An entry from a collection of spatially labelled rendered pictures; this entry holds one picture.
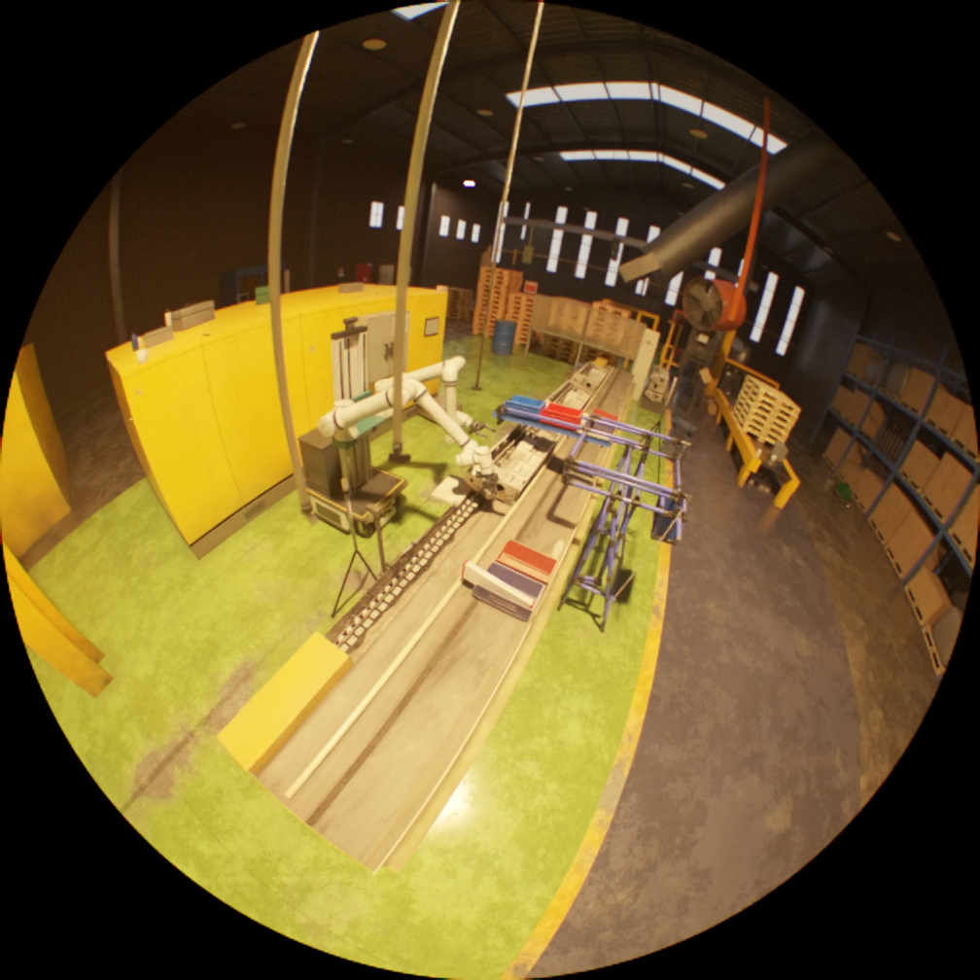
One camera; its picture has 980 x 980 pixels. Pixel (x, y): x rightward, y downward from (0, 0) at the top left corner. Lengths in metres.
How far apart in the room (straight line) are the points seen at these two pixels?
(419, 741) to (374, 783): 0.28
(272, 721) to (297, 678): 0.24
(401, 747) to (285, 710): 0.51
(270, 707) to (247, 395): 2.48
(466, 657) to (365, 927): 1.90
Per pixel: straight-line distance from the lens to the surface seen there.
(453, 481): 2.53
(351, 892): 2.47
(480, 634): 1.78
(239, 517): 3.66
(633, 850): 2.67
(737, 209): 9.38
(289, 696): 1.64
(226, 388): 3.14
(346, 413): 2.27
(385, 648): 1.73
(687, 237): 8.96
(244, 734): 1.68
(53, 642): 3.22
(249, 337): 3.17
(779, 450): 6.99
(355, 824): 1.60
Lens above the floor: 2.31
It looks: 37 degrees down
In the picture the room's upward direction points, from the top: 10 degrees clockwise
